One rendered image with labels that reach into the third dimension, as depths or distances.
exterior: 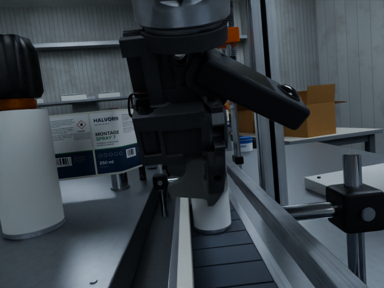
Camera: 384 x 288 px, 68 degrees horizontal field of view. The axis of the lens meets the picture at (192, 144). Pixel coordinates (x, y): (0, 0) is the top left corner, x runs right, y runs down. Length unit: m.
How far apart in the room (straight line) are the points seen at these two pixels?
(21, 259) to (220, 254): 0.24
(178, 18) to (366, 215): 0.19
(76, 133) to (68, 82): 4.66
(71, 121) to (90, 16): 4.88
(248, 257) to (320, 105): 2.06
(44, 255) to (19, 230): 0.09
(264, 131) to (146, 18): 0.40
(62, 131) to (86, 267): 0.40
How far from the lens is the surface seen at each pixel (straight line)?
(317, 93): 2.30
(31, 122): 0.48
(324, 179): 0.73
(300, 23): 5.60
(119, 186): 0.68
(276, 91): 0.27
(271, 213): 0.21
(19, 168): 0.48
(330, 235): 0.50
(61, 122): 0.70
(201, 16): 0.21
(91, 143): 0.68
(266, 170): 0.58
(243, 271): 0.31
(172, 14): 0.21
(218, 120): 0.25
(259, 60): 0.58
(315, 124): 2.30
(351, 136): 2.42
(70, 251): 0.41
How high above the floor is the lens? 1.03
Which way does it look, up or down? 6 degrees down
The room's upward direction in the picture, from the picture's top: 6 degrees counter-clockwise
